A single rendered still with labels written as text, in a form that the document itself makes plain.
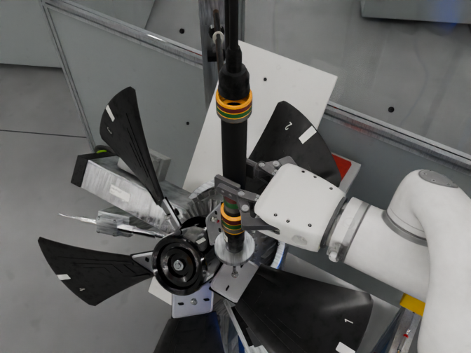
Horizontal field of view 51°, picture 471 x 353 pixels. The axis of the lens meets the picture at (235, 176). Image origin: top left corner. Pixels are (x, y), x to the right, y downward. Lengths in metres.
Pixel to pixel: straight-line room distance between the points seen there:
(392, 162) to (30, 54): 2.38
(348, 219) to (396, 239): 0.06
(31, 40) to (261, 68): 2.27
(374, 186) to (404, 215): 1.10
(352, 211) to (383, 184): 1.05
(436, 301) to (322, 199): 0.21
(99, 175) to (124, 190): 0.08
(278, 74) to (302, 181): 0.48
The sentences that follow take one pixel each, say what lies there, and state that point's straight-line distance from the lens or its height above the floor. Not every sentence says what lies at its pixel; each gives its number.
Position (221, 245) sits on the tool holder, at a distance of 0.86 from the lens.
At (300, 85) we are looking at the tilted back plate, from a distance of 1.10.
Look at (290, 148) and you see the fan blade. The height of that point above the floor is 1.39.
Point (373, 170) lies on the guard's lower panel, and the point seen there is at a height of 0.82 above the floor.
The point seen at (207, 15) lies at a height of 1.38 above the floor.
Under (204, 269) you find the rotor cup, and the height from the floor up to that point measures 1.24.
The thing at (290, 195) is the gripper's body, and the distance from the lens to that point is 0.66.
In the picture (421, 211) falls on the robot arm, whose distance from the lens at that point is 0.57.
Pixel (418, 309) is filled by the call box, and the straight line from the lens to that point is 1.21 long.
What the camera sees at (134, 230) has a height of 1.10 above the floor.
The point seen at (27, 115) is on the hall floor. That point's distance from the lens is 3.14.
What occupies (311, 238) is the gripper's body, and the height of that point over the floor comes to 1.52.
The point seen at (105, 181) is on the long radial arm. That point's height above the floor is 1.12.
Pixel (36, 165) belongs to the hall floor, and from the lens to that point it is 2.85.
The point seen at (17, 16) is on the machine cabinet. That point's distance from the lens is 3.17.
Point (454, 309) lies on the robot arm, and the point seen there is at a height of 1.61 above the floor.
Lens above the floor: 2.06
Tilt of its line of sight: 52 degrees down
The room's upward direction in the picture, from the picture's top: straight up
